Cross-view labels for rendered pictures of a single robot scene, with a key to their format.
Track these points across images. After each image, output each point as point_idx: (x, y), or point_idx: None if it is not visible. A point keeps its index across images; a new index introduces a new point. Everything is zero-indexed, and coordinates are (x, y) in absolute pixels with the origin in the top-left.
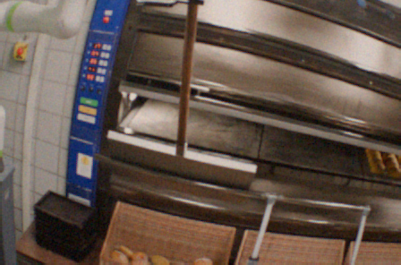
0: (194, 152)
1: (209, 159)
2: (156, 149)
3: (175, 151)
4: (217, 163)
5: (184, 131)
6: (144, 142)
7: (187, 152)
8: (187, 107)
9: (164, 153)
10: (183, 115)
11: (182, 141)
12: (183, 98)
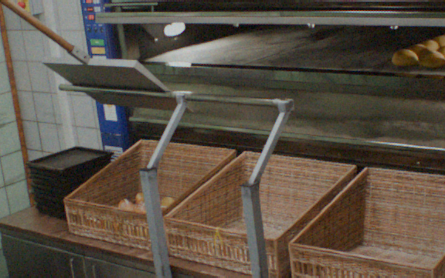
0: (96, 59)
1: (104, 62)
2: (71, 62)
3: (78, 60)
4: (109, 64)
5: (52, 37)
6: (65, 59)
7: (91, 59)
8: (21, 13)
9: (77, 65)
10: (26, 21)
11: (65, 49)
12: (4, 5)
